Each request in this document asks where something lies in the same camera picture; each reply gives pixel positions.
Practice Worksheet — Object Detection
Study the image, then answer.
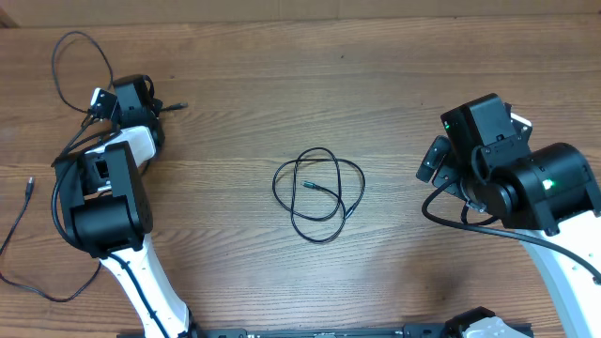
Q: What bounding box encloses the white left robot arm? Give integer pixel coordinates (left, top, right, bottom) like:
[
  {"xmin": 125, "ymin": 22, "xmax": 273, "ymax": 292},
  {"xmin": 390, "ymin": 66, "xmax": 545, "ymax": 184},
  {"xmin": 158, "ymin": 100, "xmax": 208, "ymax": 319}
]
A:
[{"xmin": 51, "ymin": 74, "xmax": 202, "ymax": 337}]

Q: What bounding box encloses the black USB cable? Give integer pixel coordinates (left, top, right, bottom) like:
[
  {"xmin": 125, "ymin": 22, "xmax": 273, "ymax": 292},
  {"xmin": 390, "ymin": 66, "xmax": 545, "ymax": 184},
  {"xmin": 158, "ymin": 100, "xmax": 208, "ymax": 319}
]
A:
[
  {"xmin": 271, "ymin": 146, "xmax": 366, "ymax": 244},
  {"xmin": 0, "ymin": 176, "xmax": 103, "ymax": 304},
  {"xmin": 50, "ymin": 30, "xmax": 189, "ymax": 116}
]

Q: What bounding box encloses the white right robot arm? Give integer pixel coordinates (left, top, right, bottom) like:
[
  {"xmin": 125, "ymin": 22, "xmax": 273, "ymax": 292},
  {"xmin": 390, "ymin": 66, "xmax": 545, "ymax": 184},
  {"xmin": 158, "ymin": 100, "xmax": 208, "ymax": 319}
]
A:
[{"xmin": 416, "ymin": 93, "xmax": 600, "ymax": 337}]

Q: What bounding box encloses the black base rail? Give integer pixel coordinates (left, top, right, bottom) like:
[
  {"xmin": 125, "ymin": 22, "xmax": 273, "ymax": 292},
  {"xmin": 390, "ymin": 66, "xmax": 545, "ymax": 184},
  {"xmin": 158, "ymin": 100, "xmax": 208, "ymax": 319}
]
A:
[{"xmin": 116, "ymin": 305, "xmax": 536, "ymax": 338}]

